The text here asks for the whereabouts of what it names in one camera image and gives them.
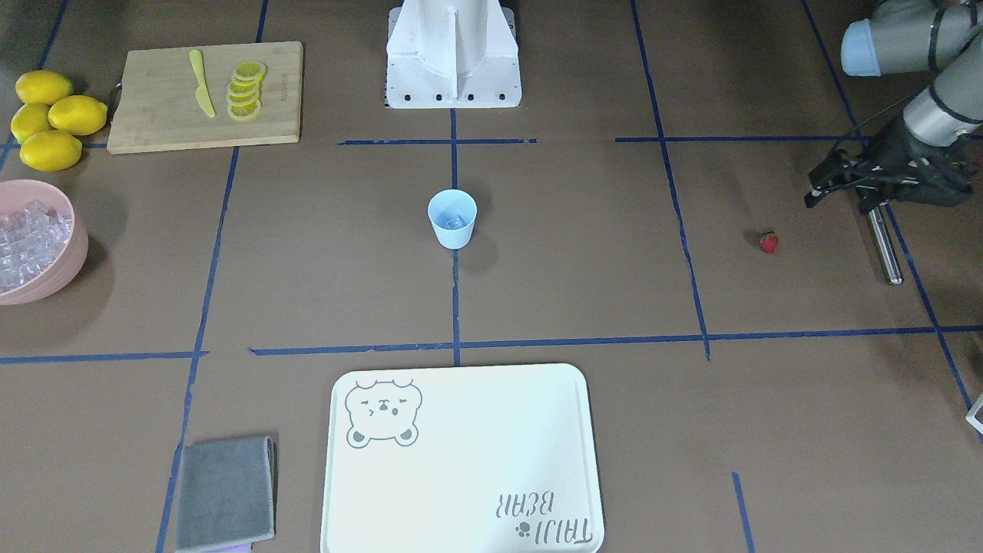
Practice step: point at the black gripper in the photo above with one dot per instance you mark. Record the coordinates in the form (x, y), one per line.
(891, 156)

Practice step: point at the red strawberry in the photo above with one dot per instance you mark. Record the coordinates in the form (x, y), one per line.
(767, 242)

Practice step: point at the clear ice cubes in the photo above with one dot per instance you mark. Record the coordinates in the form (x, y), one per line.
(32, 238)

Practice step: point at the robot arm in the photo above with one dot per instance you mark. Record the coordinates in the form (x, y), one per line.
(915, 36)

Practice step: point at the light blue plastic cup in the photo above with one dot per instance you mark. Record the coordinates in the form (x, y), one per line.
(452, 214)

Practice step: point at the steel muddler with black tip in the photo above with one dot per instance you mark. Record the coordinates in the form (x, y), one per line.
(885, 247)

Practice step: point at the cream bear serving tray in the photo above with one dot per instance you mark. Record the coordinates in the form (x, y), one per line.
(462, 459)

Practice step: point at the lemon slice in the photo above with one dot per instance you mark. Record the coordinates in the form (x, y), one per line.
(242, 98)
(244, 112)
(237, 88)
(249, 72)

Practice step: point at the yellow plastic knife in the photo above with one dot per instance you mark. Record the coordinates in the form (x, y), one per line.
(202, 92)

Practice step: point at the wooden cutting board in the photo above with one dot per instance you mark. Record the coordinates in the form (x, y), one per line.
(158, 110)

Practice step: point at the grey folded cloth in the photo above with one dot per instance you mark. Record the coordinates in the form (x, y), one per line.
(226, 499)

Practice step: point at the yellow lemon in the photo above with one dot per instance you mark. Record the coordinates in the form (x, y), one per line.
(43, 87)
(30, 120)
(78, 115)
(51, 151)

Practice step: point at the pink bowl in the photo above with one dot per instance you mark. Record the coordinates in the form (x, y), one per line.
(67, 260)

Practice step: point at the white wire cup rack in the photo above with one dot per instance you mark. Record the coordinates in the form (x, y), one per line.
(973, 417)

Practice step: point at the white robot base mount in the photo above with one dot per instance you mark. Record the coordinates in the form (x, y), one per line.
(452, 55)

